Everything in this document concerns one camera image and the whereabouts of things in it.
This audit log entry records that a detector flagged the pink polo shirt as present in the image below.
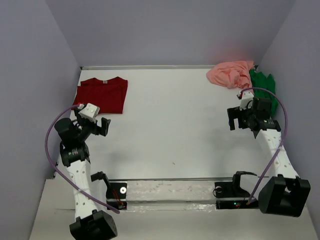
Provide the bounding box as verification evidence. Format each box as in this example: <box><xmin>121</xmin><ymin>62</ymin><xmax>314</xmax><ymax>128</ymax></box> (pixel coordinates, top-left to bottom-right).
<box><xmin>206</xmin><ymin>60</ymin><xmax>254</xmax><ymax>89</ymax></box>

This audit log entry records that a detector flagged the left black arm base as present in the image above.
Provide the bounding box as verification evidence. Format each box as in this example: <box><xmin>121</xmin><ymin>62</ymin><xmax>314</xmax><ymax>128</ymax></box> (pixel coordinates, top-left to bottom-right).
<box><xmin>90</xmin><ymin>171</ymin><xmax>128</xmax><ymax>211</ymax></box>

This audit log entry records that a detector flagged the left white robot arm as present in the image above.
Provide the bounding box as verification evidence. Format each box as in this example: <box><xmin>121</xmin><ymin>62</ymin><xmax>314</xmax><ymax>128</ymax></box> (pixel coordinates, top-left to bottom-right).
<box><xmin>54</xmin><ymin>118</ymin><xmax>118</xmax><ymax>240</ymax></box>

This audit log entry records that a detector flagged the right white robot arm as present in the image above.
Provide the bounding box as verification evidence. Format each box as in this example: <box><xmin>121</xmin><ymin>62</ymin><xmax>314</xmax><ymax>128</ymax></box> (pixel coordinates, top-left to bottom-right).
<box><xmin>227</xmin><ymin>91</ymin><xmax>311</xmax><ymax>217</ymax></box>

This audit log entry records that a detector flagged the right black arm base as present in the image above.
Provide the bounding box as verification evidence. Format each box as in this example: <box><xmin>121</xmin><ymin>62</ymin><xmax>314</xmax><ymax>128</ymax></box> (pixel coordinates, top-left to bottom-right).
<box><xmin>212</xmin><ymin>171</ymin><xmax>259</xmax><ymax>210</ymax></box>

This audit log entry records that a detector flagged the folded red t-shirt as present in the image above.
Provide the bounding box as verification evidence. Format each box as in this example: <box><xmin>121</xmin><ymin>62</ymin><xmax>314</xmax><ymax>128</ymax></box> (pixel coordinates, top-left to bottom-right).
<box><xmin>73</xmin><ymin>76</ymin><xmax>128</xmax><ymax>114</ymax></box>

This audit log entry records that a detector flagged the crumpled green t-shirt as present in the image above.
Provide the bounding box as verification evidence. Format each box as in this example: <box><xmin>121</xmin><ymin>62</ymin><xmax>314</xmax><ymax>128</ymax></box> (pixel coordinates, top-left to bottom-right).
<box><xmin>249</xmin><ymin>68</ymin><xmax>278</xmax><ymax>117</ymax></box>

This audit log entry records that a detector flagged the white foam block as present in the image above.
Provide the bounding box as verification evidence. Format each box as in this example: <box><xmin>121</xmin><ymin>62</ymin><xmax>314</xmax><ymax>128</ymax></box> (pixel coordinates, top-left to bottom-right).
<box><xmin>126</xmin><ymin>180</ymin><xmax>216</xmax><ymax>203</ymax></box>

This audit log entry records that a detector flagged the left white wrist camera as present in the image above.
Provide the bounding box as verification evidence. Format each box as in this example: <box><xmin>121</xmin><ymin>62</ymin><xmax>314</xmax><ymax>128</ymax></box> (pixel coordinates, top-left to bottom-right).
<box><xmin>77</xmin><ymin>103</ymin><xmax>100</xmax><ymax>123</ymax></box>

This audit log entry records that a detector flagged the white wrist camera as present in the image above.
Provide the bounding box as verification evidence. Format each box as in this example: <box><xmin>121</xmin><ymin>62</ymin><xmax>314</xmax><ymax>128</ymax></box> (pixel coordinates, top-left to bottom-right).
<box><xmin>237</xmin><ymin>90</ymin><xmax>254</xmax><ymax>111</ymax></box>
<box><xmin>77</xmin><ymin>103</ymin><xmax>100</xmax><ymax>123</ymax></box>

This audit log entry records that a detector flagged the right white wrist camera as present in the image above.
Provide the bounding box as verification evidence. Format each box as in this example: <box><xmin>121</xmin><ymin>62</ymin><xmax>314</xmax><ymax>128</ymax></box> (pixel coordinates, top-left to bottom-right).
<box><xmin>237</xmin><ymin>90</ymin><xmax>254</xmax><ymax>111</ymax></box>

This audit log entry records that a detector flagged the aluminium rear table rail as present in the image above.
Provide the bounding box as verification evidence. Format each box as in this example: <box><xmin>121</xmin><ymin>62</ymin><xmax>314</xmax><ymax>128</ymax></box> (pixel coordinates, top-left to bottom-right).
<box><xmin>80</xmin><ymin>65</ymin><xmax>215</xmax><ymax>71</ymax></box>

